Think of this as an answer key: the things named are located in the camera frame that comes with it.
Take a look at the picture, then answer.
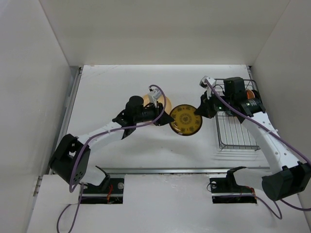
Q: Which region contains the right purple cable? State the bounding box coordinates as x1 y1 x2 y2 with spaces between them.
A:
205 78 311 219

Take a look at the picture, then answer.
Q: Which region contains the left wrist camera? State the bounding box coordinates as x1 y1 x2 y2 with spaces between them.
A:
147 88 162 106

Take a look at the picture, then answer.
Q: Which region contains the grey wire dish rack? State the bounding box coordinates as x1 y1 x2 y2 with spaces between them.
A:
214 79 260 151

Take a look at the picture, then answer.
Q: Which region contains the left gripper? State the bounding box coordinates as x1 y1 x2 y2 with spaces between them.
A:
134 100 173 126

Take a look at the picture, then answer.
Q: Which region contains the metal table rail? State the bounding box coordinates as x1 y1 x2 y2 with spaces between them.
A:
34 65 83 195
104 167 273 175

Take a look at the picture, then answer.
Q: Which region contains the yellow black patterned plate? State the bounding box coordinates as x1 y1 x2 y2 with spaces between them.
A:
169 104 203 136

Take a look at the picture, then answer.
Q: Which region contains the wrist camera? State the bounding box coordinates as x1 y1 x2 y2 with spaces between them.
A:
199 76 216 96
147 88 162 106

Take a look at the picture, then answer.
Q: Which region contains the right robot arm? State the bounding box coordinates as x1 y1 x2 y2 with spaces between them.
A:
195 76 311 201

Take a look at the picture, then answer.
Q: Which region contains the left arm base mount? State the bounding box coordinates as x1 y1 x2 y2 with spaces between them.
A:
81 178 124 204

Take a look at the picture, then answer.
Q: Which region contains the front metal table rail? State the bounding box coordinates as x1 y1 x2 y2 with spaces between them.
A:
104 167 273 175

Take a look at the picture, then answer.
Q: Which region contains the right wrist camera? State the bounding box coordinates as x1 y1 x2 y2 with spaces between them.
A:
199 76 216 96

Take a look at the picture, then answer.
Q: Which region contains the purple cable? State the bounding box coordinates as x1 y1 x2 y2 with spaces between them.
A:
205 78 311 219
57 84 167 232

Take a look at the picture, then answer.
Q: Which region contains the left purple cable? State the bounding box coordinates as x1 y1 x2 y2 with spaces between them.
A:
57 84 167 232

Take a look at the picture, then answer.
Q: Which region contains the orange plate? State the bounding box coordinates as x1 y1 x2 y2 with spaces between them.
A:
246 89 255 99

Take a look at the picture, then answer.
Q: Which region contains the left metal table rail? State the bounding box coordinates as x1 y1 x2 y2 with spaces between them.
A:
34 65 83 195

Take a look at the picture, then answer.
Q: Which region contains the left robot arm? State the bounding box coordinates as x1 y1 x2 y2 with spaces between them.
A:
49 96 173 193

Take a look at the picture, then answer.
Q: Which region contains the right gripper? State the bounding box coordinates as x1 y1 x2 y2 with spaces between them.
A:
194 89 233 119

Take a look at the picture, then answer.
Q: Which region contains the beige bear plate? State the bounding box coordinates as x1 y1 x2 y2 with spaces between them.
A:
143 95 172 114

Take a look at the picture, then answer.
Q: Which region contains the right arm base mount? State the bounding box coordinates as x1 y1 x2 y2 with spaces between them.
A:
207 177 257 204

